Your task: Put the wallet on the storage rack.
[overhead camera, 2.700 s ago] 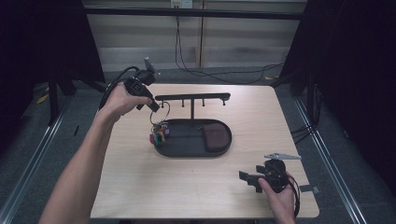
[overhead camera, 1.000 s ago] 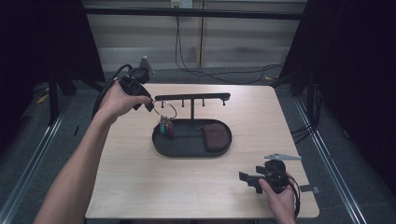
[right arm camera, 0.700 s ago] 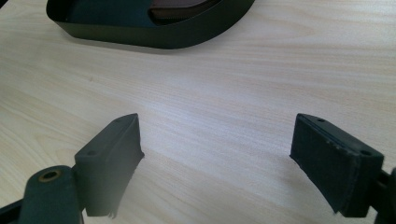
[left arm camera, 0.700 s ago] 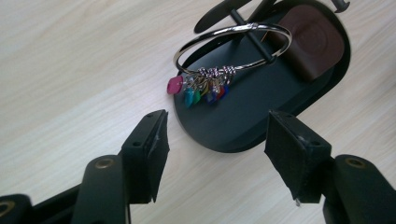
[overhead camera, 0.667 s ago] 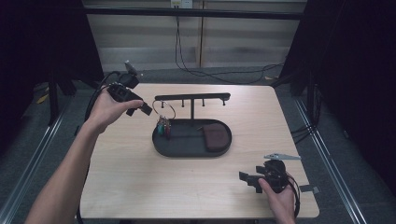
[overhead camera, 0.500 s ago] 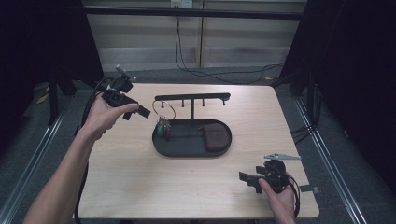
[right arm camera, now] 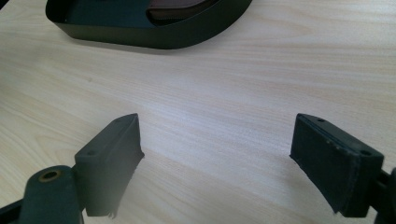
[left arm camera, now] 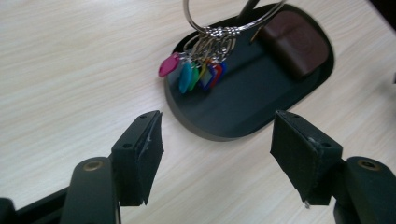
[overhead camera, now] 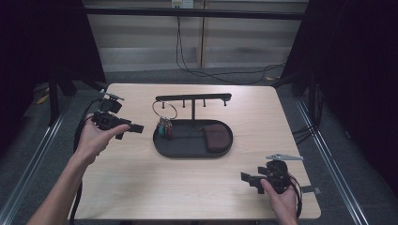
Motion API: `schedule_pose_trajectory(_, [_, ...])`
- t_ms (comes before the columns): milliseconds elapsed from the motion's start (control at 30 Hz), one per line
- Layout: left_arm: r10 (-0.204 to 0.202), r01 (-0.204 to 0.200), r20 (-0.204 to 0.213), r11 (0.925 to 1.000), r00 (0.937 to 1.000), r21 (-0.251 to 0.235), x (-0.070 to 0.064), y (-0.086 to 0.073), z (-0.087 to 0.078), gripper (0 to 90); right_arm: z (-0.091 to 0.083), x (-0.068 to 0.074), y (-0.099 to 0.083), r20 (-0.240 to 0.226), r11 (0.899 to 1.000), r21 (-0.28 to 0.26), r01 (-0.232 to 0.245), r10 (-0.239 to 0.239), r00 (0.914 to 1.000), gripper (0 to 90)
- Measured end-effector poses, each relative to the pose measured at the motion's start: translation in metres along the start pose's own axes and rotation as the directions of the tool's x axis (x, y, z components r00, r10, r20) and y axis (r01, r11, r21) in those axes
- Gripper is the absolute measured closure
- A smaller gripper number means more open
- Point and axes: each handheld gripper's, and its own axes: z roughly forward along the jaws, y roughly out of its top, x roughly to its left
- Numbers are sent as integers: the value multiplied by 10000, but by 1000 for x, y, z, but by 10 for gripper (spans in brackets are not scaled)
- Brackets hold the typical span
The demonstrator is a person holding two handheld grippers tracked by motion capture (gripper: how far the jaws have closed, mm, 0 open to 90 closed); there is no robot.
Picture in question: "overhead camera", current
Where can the person's right hand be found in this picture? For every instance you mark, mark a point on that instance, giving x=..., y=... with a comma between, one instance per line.
x=281, y=204

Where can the metal floor rail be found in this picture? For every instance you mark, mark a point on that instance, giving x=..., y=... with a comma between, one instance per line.
x=334, y=168
x=31, y=168

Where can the white wall outlet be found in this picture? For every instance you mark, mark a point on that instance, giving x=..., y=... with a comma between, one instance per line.
x=182, y=3

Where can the grey tape strip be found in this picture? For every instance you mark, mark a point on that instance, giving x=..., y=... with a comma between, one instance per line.
x=311, y=189

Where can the yellow floor tape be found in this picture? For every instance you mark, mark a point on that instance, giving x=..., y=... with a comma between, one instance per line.
x=42, y=99

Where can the person's left hand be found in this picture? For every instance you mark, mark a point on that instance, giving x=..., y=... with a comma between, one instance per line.
x=94, y=140

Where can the dark curtain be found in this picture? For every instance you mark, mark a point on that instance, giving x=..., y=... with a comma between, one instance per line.
x=40, y=47
x=359, y=78

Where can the black key holder with tray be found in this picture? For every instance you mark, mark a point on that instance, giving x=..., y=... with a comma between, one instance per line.
x=187, y=146

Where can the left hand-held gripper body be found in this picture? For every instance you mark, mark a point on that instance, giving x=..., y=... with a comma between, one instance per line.
x=108, y=121

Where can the brown fabric pouch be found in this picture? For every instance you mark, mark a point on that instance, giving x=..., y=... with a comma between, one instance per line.
x=216, y=137

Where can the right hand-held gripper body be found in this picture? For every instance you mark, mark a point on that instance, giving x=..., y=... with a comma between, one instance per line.
x=280, y=178

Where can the black horizontal bar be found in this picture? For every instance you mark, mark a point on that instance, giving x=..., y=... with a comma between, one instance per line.
x=194, y=13

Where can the key bunch with colourful tags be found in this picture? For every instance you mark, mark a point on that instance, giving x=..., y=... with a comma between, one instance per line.
x=164, y=125

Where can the black metal stand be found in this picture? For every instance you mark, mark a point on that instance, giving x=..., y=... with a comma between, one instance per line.
x=312, y=100
x=53, y=100

